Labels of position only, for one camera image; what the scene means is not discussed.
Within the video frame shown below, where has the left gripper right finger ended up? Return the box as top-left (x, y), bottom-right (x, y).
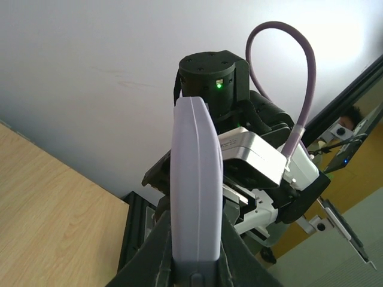
top-left (217, 216), bottom-right (282, 287)

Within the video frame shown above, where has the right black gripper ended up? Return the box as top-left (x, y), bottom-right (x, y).
top-left (140, 122), bottom-right (332, 249)

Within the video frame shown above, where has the person behind the cage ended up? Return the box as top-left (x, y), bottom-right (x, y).
top-left (338, 106), bottom-right (364, 131)

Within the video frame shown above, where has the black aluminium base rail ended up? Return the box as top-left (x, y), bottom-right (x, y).
top-left (117, 191), bottom-right (156, 272)

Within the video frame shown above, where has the monitor on arm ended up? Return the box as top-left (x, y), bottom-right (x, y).
top-left (296, 197), bottom-right (378, 271)

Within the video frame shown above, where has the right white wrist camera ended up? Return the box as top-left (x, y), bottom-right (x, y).
top-left (218, 127), bottom-right (320, 191)

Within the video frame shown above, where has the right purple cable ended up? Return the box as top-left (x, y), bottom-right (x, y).
top-left (245, 20), bottom-right (317, 156)

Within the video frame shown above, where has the black cage frame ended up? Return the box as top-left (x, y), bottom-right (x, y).
top-left (302, 55), bottom-right (383, 146)

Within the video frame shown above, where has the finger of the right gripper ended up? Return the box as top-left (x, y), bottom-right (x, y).
top-left (141, 151), bottom-right (171, 194)

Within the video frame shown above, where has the phone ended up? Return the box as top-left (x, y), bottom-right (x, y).
top-left (169, 96), bottom-right (224, 287)

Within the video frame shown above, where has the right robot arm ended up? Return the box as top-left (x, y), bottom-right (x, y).
top-left (174, 50), bottom-right (330, 247)

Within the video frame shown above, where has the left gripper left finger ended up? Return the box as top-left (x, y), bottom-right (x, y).
top-left (107, 211), bottom-right (174, 287)

